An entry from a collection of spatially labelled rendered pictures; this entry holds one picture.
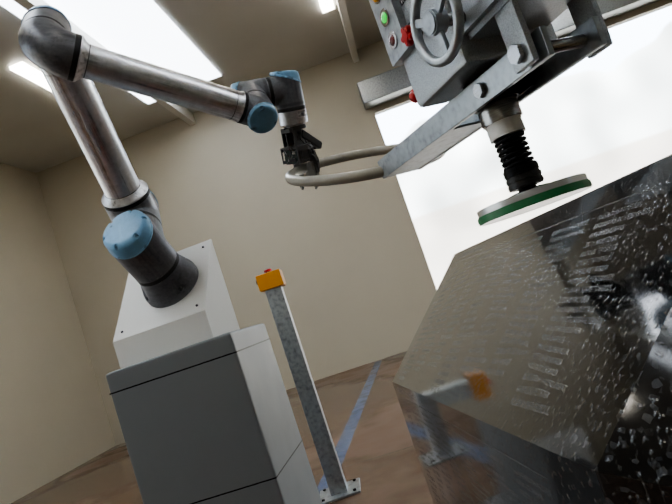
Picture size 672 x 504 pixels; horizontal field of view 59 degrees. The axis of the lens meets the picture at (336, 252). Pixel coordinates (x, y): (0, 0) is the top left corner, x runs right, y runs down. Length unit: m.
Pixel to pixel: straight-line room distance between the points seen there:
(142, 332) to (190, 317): 0.17
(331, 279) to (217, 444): 6.14
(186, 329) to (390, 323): 6.04
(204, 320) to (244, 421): 0.32
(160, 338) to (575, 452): 1.56
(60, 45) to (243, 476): 1.21
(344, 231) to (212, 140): 2.23
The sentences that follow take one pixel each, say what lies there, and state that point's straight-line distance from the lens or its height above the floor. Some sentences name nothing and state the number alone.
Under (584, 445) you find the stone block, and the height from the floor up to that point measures 0.67.
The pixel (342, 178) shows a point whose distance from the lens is 1.58.
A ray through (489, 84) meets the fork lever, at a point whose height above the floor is 1.11.
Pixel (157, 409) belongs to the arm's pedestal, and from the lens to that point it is 1.83.
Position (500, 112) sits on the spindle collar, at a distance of 1.19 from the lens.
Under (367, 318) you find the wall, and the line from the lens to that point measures 7.77.
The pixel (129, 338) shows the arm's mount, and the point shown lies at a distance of 1.95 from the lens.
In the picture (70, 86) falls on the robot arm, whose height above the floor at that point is 1.60.
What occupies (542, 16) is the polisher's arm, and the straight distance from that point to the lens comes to 1.19.
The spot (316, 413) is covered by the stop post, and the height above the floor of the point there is 0.38.
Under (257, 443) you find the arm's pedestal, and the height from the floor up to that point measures 0.53.
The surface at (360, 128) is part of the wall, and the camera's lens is 8.03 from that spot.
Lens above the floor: 0.82
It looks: 5 degrees up
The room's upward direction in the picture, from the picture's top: 19 degrees counter-clockwise
